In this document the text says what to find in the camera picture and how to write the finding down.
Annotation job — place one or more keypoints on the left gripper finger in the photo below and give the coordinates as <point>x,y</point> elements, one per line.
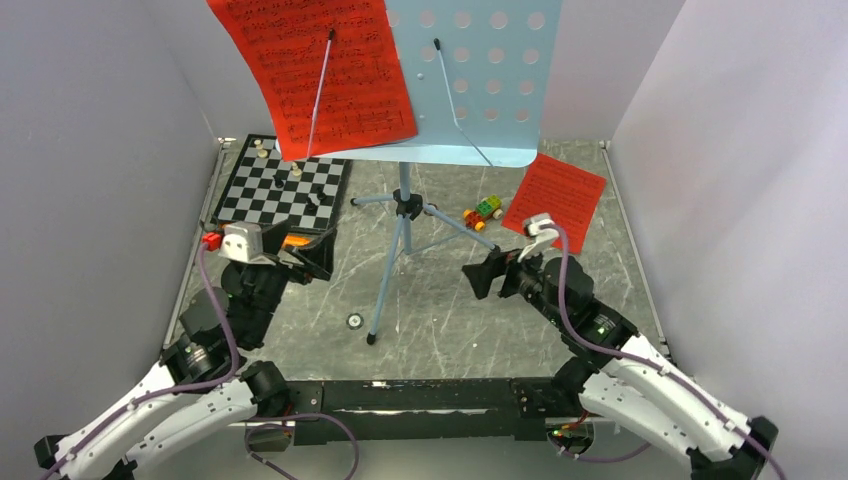
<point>273,237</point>
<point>317,256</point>

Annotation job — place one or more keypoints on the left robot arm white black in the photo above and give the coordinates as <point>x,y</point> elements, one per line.
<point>201,382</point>

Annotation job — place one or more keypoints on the black white chessboard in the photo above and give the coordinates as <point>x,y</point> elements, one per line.
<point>250,194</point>

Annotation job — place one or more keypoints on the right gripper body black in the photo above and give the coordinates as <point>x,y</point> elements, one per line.
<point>525,277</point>

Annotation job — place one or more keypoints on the red sheet music paper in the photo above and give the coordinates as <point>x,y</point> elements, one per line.
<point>329,72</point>

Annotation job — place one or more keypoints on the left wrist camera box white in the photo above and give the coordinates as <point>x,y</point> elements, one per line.
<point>238,242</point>

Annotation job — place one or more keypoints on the poker chip near front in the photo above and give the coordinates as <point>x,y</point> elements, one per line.
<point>354,321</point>

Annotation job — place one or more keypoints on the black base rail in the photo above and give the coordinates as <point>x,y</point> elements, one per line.
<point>523,409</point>

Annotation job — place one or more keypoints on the colourful toy brick car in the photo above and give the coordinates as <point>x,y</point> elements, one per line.
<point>489,208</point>

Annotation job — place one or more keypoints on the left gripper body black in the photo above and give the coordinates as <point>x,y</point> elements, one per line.
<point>265,285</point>

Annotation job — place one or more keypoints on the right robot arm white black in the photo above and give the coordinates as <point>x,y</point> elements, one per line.
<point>615,371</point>

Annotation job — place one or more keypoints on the white chess pawn far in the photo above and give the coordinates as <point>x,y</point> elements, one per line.
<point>261,152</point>

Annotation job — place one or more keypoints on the light blue music stand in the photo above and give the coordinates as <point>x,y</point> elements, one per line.
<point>476,74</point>

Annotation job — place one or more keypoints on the black chess piece front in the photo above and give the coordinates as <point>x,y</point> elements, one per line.
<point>310,207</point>

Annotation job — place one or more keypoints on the orange toy microphone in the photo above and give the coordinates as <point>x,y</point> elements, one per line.
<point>296,241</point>

